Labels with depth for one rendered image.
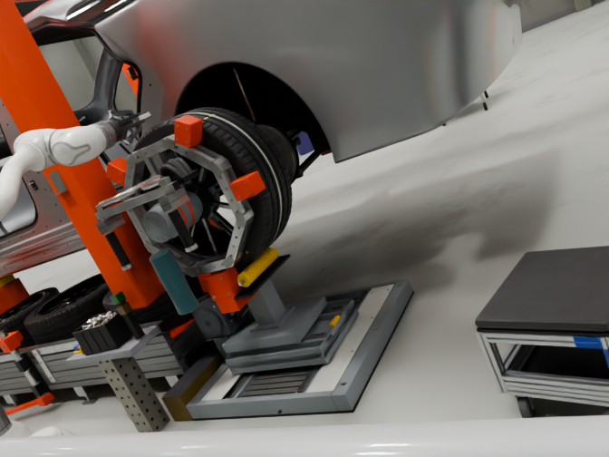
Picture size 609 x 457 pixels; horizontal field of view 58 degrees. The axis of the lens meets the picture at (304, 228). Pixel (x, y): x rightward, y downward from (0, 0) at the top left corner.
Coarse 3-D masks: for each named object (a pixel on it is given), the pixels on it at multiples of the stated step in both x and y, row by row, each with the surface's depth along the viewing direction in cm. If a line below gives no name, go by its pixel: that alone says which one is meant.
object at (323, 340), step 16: (336, 304) 245; (352, 304) 239; (320, 320) 239; (336, 320) 226; (352, 320) 236; (304, 336) 223; (320, 336) 219; (336, 336) 223; (240, 352) 240; (256, 352) 236; (272, 352) 231; (288, 352) 220; (304, 352) 216; (320, 352) 213; (240, 368) 237; (256, 368) 232; (272, 368) 228
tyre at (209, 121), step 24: (168, 120) 208; (216, 120) 208; (240, 120) 213; (144, 144) 214; (216, 144) 200; (240, 144) 201; (264, 144) 210; (240, 168) 200; (264, 168) 204; (264, 192) 202; (288, 192) 218; (264, 216) 205; (288, 216) 225; (168, 240) 232; (264, 240) 211; (240, 264) 220
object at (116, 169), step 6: (108, 162) 216; (114, 162) 217; (120, 162) 218; (126, 162) 219; (108, 168) 217; (114, 168) 215; (120, 168) 215; (108, 174) 218; (114, 174) 217; (120, 174) 215; (114, 180) 218; (120, 180) 217
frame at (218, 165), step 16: (160, 144) 201; (176, 144) 197; (128, 160) 210; (192, 160) 197; (208, 160) 194; (224, 160) 196; (128, 176) 214; (224, 176) 194; (224, 192) 197; (144, 208) 226; (240, 208) 197; (240, 224) 200; (144, 240) 225; (240, 240) 203; (176, 256) 227; (224, 256) 216; (240, 256) 212; (192, 272) 221; (208, 272) 217
